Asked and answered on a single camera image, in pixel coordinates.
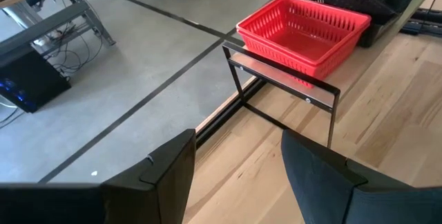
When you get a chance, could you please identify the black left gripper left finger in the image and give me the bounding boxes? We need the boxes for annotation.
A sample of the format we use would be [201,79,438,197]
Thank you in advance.
[0,129,198,224]

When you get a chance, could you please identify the grey metal-legged desk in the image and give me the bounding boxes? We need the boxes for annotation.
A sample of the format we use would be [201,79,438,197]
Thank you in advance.
[0,0,117,57]

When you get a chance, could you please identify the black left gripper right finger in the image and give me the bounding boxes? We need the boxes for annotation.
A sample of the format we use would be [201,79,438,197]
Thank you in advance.
[280,129,442,224]

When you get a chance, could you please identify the black computer tower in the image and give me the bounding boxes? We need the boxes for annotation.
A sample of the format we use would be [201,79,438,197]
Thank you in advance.
[0,48,73,114]

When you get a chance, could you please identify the black metal shelf, wooden top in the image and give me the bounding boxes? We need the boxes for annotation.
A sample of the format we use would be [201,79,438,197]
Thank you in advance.
[222,0,442,149]

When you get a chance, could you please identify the red plastic slotted basket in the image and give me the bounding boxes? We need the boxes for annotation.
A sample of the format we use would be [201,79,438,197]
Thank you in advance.
[238,32,367,89]
[236,0,372,68]

